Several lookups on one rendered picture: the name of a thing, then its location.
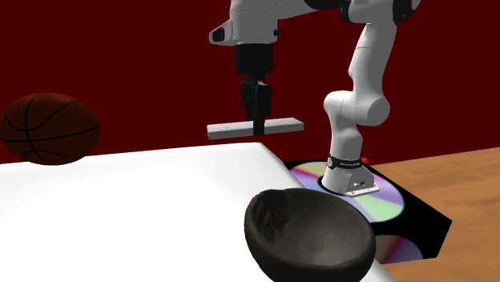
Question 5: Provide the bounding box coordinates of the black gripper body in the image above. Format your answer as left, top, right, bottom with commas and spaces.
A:
233, 42, 275, 76

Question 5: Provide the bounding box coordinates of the black rainbow-disc robot stand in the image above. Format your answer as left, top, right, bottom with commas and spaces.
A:
283, 159, 454, 265

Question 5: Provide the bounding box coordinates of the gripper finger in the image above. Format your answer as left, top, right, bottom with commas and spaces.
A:
240, 73, 259, 122
252, 79, 272, 136

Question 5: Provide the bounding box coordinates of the dark grey bowl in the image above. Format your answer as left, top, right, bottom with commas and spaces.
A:
244, 187, 377, 282

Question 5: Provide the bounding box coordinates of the brown basketball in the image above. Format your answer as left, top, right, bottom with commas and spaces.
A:
0, 92, 102, 166

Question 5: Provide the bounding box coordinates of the grey bar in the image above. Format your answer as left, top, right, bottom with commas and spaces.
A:
207, 117, 304, 141

